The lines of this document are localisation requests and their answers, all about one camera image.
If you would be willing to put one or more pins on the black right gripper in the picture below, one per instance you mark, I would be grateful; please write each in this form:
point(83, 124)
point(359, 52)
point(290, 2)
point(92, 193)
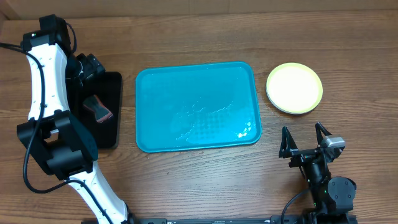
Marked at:
point(286, 149)

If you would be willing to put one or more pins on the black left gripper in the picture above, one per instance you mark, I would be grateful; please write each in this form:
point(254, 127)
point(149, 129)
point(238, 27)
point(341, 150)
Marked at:
point(92, 65)

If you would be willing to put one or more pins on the yellow-green plate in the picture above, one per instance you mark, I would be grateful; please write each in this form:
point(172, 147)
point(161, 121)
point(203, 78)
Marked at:
point(294, 88)

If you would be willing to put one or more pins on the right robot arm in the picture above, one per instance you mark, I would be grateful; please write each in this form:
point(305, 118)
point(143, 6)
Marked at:
point(332, 196)

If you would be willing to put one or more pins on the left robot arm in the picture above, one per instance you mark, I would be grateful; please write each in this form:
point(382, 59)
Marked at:
point(59, 143)

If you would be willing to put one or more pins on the black plastic tray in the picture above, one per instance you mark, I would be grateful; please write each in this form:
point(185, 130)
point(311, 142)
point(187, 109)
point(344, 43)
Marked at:
point(109, 89)

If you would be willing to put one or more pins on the teal plastic tray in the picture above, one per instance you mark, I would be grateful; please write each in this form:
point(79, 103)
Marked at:
point(196, 107)

